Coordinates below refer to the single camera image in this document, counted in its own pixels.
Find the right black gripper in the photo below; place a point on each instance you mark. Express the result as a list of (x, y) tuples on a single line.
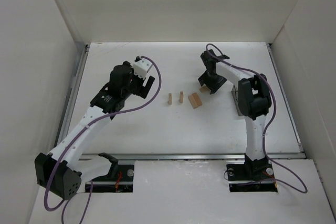
[(211, 82)]

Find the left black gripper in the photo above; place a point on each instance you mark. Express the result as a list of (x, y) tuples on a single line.
[(143, 87)]

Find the plain wood block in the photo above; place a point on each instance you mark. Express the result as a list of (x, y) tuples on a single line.
[(204, 89)]

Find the smoky transparent plastic box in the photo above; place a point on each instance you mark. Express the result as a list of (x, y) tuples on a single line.
[(240, 101)]

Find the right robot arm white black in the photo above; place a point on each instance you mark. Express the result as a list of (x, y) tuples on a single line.
[(254, 101)]

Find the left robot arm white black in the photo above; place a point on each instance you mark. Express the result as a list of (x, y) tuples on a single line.
[(58, 171)]

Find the engraved wood block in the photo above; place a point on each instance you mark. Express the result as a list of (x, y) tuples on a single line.
[(194, 100)]

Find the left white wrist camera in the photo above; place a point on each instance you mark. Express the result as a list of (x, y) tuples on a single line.
[(141, 67)]

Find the aluminium table frame rail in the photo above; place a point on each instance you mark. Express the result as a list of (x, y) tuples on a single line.
[(158, 131)]

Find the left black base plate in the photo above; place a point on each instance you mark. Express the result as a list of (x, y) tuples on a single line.
[(120, 181)]

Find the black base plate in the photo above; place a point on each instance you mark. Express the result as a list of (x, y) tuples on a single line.
[(120, 181), (244, 179)]

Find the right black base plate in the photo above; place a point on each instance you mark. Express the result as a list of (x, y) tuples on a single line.
[(244, 179)]

